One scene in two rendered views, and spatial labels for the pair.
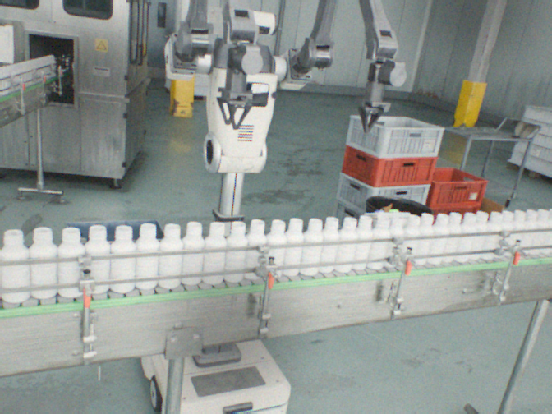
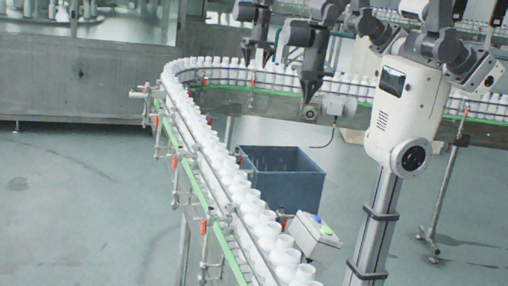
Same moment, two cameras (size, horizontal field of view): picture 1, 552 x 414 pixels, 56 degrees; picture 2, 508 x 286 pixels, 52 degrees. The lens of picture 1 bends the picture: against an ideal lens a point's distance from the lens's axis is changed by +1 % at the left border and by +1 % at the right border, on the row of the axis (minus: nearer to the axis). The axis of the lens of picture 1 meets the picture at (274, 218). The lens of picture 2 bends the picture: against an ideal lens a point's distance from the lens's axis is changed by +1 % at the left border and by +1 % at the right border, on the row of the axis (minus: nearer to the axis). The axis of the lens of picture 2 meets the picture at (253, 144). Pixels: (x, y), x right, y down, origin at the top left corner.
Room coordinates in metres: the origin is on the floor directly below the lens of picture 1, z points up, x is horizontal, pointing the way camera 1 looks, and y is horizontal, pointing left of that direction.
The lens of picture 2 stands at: (1.62, -1.63, 1.74)
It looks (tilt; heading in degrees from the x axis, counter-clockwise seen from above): 19 degrees down; 96
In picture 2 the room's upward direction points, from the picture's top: 9 degrees clockwise
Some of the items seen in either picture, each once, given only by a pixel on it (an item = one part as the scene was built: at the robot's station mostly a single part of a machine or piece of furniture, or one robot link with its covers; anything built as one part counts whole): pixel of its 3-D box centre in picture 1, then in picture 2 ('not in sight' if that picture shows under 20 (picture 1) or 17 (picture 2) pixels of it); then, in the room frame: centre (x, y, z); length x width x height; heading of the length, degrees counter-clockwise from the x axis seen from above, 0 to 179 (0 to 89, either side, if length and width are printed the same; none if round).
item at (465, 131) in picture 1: (478, 161); not in sight; (5.94, -2.25, 0.49); 1.05 x 0.55 x 0.99; 117
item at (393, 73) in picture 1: (388, 62); (308, 24); (1.57, -0.27, 1.61); 0.12 x 0.09 x 0.12; 28
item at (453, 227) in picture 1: (449, 237); (280, 269); (1.62, -0.59, 1.08); 0.06 x 0.06 x 0.17
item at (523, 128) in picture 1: (522, 133); not in sight; (6.12, -2.73, 0.85); 0.36 x 0.12 x 0.27; 27
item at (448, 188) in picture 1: (442, 186); not in sight; (4.33, -1.40, 0.55); 0.61 x 0.41 x 0.22; 120
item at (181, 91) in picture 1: (182, 81); not in sight; (8.89, 1.87, 0.55); 0.40 x 0.40 x 1.10; 27
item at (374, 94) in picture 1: (374, 94); (314, 61); (1.61, -0.25, 1.51); 0.10 x 0.07 x 0.07; 26
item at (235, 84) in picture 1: (236, 83); (259, 34); (1.40, 0.15, 1.51); 0.10 x 0.07 x 0.07; 28
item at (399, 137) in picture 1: (394, 136); not in sight; (3.91, -0.81, 1.00); 0.61 x 0.41 x 0.22; 124
